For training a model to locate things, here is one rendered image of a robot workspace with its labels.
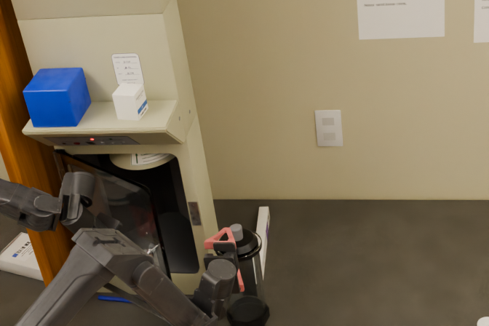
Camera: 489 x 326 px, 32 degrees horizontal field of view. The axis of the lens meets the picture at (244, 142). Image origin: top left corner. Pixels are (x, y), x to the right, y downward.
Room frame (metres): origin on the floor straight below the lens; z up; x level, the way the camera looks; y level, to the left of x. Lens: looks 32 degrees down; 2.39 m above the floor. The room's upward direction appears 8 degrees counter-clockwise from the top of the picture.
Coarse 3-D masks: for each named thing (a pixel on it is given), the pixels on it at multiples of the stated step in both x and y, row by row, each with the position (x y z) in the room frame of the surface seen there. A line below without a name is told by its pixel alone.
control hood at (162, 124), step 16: (96, 112) 1.60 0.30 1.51; (112, 112) 1.59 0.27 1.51; (160, 112) 1.56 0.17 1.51; (176, 112) 1.57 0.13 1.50; (32, 128) 1.57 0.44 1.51; (48, 128) 1.56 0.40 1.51; (64, 128) 1.55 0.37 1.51; (80, 128) 1.54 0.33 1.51; (96, 128) 1.53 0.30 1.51; (112, 128) 1.52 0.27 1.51; (128, 128) 1.51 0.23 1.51; (144, 128) 1.50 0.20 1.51; (160, 128) 1.49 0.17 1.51; (176, 128) 1.55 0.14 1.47; (48, 144) 1.64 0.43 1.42; (144, 144) 1.59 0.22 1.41; (160, 144) 1.59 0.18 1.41
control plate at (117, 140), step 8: (104, 136) 1.55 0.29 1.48; (112, 136) 1.54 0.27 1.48; (120, 136) 1.54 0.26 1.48; (64, 144) 1.63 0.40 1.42; (72, 144) 1.62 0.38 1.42; (80, 144) 1.62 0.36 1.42; (88, 144) 1.62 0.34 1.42; (96, 144) 1.61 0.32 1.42; (104, 144) 1.61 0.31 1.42; (120, 144) 1.60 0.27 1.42; (128, 144) 1.60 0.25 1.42; (136, 144) 1.59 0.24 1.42
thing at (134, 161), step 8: (112, 160) 1.69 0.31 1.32; (120, 160) 1.67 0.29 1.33; (128, 160) 1.66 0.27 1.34; (136, 160) 1.65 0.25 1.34; (144, 160) 1.65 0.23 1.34; (152, 160) 1.65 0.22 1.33; (160, 160) 1.66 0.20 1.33; (168, 160) 1.66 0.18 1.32; (128, 168) 1.65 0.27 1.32; (136, 168) 1.65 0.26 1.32; (144, 168) 1.64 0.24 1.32
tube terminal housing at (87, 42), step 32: (32, 32) 1.67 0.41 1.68; (64, 32) 1.65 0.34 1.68; (96, 32) 1.64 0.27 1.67; (128, 32) 1.62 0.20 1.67; (160, 32) 1.60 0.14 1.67; (32, 64) 1.68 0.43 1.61; (64, 64) 1.66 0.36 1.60; (96, 64) 1.64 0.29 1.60; (160, 64) 1.61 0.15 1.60; (96, 96) 1.65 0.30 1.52; (160, 96) 1.61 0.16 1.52; (192, 96) 1.69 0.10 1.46; (192, 128) 1.65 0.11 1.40; (192, 160) 1.61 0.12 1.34; (192, 192) 1.60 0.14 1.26; (192, 288) 1.62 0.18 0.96
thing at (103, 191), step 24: (72, 168) 1.63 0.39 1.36; (96, 168) 1.57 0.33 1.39; (96, 192) 1.58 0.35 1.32; (120, 192) 1.52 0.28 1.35; (144, 192) 1.46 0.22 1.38; (96, 216) 1.60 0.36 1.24; (120, 216) 1.53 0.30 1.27; (144, 216) 1.47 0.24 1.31; (144, 240) 1.49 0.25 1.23; (120, 288) 1.59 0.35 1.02
